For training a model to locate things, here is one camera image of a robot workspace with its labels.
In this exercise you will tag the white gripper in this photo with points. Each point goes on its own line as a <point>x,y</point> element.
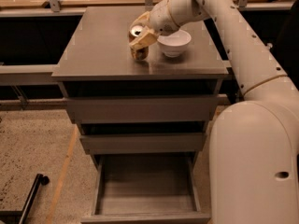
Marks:
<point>162,18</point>

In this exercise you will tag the orange soda can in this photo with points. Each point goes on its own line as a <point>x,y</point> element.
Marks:
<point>140,54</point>

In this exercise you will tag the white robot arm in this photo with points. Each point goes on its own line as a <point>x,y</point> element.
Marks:
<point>254,144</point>

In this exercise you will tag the grey drawer cabinet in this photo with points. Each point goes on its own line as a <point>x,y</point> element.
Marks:
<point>142,123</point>

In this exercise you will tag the grey top drawer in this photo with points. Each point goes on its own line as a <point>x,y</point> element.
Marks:
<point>142,109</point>

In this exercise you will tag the grey middle drawer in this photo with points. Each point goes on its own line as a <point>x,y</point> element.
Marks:
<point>143,143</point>

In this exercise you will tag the grey open bottom drawer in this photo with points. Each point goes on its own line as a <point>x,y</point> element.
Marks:
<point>146,189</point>

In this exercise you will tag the white ceramic bowl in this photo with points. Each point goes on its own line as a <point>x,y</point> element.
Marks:
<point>175,44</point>

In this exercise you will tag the black office chair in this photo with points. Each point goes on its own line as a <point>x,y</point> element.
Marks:
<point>286,48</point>

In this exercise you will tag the black metal stand leg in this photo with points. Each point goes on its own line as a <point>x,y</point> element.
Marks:
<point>19,217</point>

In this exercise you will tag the grey metal rail frame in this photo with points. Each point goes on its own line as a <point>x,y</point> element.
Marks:
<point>28,73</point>

